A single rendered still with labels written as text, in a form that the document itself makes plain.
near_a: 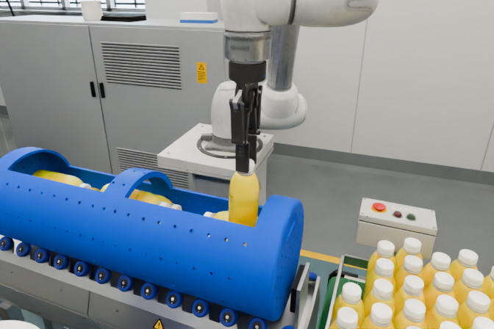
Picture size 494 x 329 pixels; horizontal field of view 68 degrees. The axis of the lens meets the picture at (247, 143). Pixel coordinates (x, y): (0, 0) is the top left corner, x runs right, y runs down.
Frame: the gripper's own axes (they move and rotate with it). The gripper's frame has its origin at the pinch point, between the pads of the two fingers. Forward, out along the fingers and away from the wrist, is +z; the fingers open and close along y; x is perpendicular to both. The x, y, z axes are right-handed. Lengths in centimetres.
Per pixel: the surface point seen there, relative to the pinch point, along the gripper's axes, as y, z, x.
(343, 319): 13.2, 25.0, 25.7
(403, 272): -8.2, 27.9, 37.1
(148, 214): 9.1, 15.7, -20.7
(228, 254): 11.7, 18.5, 0.7
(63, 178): -5, 22, -62
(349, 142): -284, 109, 1
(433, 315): 2, 28, 43
